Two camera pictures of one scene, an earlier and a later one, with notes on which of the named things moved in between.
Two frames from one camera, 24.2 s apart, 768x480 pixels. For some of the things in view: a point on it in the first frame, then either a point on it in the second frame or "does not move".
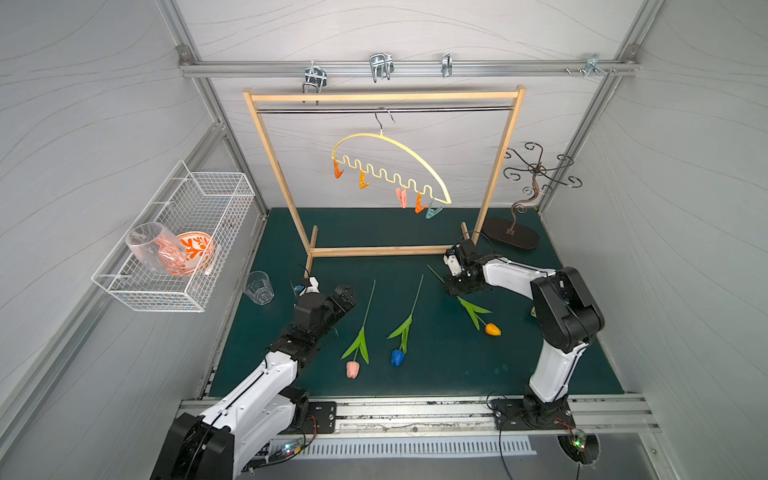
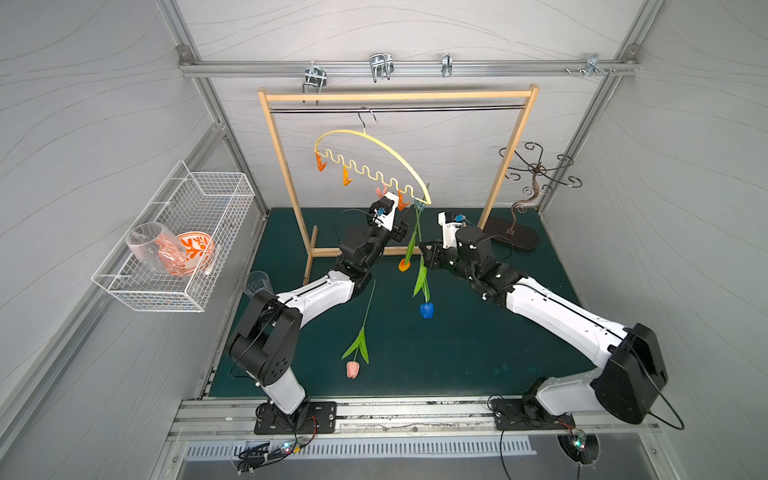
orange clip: (363, 180) → (346, 179)
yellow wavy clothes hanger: (389, 157) → (403, 161)
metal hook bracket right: (592, 65) does not move
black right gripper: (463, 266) → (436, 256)
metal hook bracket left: (316, 76) does not move
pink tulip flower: (352, 367) does not move
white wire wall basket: (174, 252) does not move
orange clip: (337, 172) → (320, 164)
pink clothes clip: (401, 194) → (383, 193)
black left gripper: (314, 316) → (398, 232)
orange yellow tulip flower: (491, 329) → (404, 264)
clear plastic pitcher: (156, 247) does not move
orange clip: (419, 208) → (401, 204)
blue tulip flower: (398, 355) → (422, 288)
